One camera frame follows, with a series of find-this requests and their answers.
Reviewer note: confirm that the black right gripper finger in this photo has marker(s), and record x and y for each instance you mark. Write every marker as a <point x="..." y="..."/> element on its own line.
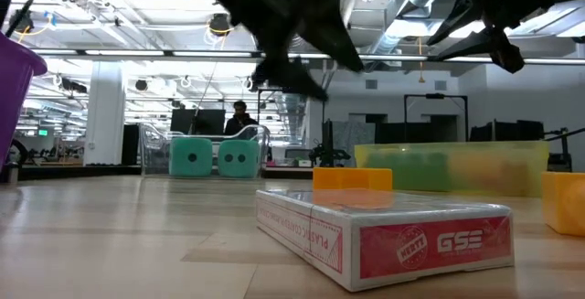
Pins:
<point x="475" y="45"/>
<point x="461" y="15"/>

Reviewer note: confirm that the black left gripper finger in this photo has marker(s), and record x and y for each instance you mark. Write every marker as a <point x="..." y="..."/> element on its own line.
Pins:
<point x="333" y="38"/>
<point x="292" y="79"/>

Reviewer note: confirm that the teal foam die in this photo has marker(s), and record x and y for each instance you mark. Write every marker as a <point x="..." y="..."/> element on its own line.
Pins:
<point x="238" y="158"/>
<point x="191" y="157"/>

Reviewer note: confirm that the yellow sloped toy brick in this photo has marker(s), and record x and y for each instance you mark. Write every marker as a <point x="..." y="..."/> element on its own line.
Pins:
<point x="352" y="178"/>

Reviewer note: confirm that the yellow translucent plastic bin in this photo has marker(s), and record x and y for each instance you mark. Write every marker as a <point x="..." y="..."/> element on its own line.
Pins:
<point x="525" y="171"/>

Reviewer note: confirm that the green studded toy brick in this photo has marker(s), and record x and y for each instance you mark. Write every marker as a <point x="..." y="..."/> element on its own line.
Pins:
<point x="407" y="171"/>

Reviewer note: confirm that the yellow notched toy brick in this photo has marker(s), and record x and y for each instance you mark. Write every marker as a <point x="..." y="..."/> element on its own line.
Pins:
<point x="566" y="203"/>

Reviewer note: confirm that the red pink playing card box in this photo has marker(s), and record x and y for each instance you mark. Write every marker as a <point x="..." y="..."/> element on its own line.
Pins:
<point x="411" y="244"/>

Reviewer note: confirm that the black background robot arm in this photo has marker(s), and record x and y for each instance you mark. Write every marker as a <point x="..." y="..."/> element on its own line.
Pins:
<point x="326" y="156"/>

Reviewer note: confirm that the person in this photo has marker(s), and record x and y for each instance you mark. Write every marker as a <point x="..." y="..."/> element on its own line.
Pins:
<point x="237" y="120"/>

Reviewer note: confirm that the grey curtain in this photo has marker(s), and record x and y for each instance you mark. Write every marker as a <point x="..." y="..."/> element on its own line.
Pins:
<point x="354" y="132"/>

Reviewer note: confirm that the black partition screens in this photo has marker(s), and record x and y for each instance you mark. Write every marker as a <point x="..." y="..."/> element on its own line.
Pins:
<point x="507" y="130"/>

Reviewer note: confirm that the black background monitors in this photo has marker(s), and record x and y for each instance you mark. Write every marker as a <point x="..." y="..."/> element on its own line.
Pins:
<point x="196" y="120"/>

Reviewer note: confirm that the black boom stand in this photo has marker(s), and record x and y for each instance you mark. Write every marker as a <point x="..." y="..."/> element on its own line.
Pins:
<point x="564" y="152"/>

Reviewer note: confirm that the clear rectangular plastic bin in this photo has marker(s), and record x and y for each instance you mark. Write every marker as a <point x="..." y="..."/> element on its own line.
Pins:
<point x="155" y="148"/>

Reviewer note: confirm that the black cabinet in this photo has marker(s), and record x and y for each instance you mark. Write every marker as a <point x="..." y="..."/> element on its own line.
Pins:
<point x="130" y="143"/>

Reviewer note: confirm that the white column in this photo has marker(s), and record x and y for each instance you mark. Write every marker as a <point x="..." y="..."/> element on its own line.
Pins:
<point x="106" y="111"/>

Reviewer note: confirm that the green exit sign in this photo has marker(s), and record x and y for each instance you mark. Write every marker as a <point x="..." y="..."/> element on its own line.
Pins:
<point x="43" y="132"/>

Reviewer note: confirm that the purple plastic bucket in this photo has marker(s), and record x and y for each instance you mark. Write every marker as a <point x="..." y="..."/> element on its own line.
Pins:
<point x="13" y="98"/>

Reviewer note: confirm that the black background frame stand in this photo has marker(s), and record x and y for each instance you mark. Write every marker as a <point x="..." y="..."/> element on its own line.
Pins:
<point x="292" y="90"/>
<point x="434" y="96"/>

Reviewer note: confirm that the silver ribbed ceiling duct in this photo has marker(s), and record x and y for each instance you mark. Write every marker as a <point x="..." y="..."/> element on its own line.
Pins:
<point x="288" y="116"/>

